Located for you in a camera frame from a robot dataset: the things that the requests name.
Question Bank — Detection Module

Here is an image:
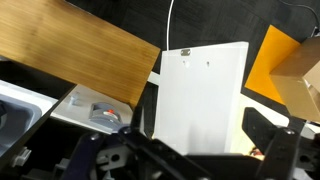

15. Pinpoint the grey sink basin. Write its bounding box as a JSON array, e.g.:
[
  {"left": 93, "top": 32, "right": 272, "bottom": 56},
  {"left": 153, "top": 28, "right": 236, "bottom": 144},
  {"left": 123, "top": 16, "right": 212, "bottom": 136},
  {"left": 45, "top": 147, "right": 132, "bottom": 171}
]
[{"left": 0, "top": 93, "right": 43, "bottom": 158}]

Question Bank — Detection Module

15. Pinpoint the thin black floor cable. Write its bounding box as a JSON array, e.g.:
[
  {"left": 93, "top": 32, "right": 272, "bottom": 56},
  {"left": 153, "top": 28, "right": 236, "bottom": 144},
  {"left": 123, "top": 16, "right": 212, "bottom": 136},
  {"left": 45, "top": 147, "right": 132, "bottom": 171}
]
[{"left": 278, "top": 0, "right": 320, "bottom": 34}]

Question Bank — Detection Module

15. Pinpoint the white toy fridge freezer door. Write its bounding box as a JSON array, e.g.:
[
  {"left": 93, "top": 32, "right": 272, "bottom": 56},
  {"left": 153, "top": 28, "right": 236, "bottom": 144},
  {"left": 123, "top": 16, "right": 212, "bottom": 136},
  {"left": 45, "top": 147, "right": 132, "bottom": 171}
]
[{"left": 152, "top": 41, "right": 250, "bottom": 156}]

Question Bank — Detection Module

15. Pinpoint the light wooden desk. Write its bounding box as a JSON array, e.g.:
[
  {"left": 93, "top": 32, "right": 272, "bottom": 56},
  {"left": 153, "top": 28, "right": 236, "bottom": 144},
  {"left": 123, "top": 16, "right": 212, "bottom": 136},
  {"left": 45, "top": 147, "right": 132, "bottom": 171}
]
[{"left": 229, "top": 93, "right": 303, "bottom": 156}]

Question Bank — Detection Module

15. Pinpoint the orange floor board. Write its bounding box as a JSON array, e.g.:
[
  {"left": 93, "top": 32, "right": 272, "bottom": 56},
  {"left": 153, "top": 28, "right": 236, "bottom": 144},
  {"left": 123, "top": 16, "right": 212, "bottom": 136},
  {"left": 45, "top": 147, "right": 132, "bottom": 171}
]
[{"left": 244, "top": 24, "right": 302, "bottom": 106}]

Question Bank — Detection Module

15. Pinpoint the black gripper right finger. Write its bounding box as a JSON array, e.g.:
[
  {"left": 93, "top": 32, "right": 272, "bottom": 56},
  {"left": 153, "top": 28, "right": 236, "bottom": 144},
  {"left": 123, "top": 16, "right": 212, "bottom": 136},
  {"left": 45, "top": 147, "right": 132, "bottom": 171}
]
[{"left": 241, "top": 106, "right": 320, "bottom": 180}]

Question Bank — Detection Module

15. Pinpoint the white cable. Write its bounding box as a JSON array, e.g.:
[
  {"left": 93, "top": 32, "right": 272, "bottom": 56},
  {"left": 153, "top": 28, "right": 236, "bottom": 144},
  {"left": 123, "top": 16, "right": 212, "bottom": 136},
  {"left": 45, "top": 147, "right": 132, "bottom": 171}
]
[{"left": 165, "top": 0, "right": 177, "bottom": 52}]

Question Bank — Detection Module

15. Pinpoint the large open cardboard box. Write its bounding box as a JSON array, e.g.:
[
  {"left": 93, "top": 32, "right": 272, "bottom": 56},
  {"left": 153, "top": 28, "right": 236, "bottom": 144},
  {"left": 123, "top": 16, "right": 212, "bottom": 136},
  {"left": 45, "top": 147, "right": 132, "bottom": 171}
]
[{"left": 269, "top": 35, "right": 320, "bottom": 123}]

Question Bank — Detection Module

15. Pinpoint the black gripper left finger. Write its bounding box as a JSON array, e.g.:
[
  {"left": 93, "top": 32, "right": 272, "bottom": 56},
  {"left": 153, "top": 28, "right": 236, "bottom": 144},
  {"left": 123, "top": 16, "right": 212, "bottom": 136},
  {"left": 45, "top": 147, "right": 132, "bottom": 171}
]
[{"left": 61, "top": 96, "right": 209, "bottom": 180}]

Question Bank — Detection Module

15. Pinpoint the black white toy kitchen unit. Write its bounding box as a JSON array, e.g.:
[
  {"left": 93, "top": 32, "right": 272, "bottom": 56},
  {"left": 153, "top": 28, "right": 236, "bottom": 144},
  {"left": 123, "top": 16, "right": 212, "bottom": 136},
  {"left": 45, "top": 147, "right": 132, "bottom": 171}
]
[{"left": 0, "top": 54, "right": 188, "bottom": 180}]

